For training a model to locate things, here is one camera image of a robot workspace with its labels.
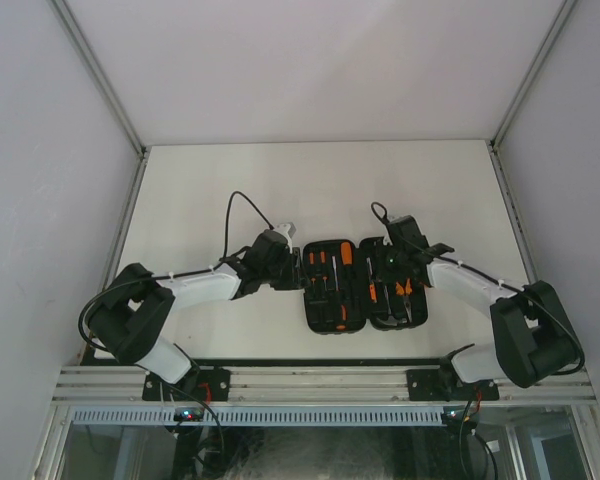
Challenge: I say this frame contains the orange handled needle-nose pliers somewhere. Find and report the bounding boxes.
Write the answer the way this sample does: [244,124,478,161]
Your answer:
[395,281,413,324]

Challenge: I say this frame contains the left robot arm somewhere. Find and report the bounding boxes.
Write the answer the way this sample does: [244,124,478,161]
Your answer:
[79,223,303,400]

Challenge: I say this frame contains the right camera cable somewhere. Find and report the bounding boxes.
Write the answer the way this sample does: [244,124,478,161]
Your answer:
[369,201,586,376]

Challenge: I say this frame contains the left camera cable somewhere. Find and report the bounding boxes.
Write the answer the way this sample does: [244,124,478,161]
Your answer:
[78,191,279,351]

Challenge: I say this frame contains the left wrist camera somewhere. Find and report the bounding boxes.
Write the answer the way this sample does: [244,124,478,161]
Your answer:
[274,222,296,248]

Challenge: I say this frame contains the small orange chisel bit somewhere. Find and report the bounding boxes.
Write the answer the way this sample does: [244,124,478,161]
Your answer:
[366,257,378,304]

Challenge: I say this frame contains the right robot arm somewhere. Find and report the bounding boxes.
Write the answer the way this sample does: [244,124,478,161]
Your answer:
[377,215,585,399]

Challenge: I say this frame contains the black plastic tool case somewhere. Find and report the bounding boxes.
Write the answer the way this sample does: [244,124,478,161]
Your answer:
[302,237,429,334]

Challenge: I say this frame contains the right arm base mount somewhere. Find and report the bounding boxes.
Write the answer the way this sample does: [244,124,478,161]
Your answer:
[406,344,500,402]

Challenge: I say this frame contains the black handled screwdriver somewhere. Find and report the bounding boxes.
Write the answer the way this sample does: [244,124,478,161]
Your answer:
[331,256,347,331]

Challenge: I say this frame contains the small claw hammer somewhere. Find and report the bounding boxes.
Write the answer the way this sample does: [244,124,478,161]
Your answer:
[371,289,409,330]

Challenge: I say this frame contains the small orange precision screwdriver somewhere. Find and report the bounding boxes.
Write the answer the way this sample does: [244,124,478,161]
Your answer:
[320,250,328,297]

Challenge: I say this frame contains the blue slotted cable duct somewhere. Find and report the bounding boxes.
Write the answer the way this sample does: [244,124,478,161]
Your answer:
[71,405,445,427]

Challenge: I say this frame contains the aluminium frame rail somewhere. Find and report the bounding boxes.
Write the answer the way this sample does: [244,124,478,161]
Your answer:
[52,366,596,406]

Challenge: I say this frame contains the camera cable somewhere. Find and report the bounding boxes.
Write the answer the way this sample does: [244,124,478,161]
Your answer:
[369,201,586,376]
[78,191,279,351]

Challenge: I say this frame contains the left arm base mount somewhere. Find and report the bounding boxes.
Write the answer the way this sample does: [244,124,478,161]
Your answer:
[142,367,231,403]

